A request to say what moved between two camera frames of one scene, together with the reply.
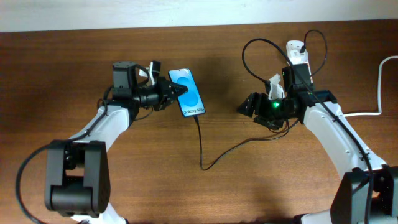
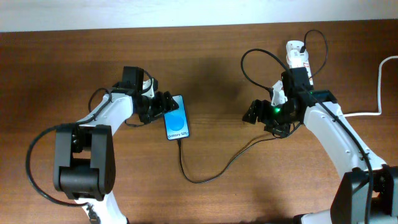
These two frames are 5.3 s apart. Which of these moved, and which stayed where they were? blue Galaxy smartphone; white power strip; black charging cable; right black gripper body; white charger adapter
Moved: blue Galaxy smartphone; black charging cable
Stayed: white charger adapter; white power strip; right black gripper body
